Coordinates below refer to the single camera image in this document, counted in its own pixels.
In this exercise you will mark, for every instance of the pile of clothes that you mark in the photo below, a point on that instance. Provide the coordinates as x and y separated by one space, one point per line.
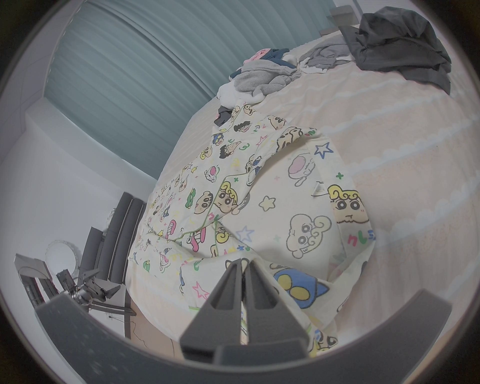
258 78

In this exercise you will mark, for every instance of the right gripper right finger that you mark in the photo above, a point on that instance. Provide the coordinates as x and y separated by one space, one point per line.
273 322

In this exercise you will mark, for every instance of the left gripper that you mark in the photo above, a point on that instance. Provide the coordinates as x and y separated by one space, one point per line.
88 292

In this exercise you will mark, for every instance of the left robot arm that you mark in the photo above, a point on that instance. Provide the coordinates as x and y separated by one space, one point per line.
33 273

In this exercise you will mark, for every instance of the dark grey small table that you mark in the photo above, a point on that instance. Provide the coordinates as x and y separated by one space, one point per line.
120 309

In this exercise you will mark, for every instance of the black padded sofa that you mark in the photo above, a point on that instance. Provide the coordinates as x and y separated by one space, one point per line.
120 232

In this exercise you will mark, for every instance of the blue-green curtain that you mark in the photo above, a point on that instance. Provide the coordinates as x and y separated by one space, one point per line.
112 93
225 33

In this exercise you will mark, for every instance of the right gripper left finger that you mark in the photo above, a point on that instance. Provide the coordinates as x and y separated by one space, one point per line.
213 318

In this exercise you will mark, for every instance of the grey garment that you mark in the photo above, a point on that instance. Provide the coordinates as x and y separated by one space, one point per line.
326 54

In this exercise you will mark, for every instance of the black garment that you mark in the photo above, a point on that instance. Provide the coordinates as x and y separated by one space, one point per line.
401 45

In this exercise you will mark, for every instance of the grey bedside table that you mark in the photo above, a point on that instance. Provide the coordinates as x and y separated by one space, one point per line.
341 18

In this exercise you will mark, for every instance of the white printed pyjama top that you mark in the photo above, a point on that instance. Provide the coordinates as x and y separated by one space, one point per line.
281 210

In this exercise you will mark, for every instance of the bed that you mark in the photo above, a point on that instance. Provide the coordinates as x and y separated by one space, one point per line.
412 168

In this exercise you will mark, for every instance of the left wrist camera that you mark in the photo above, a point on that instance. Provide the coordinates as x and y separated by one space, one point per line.
64 279

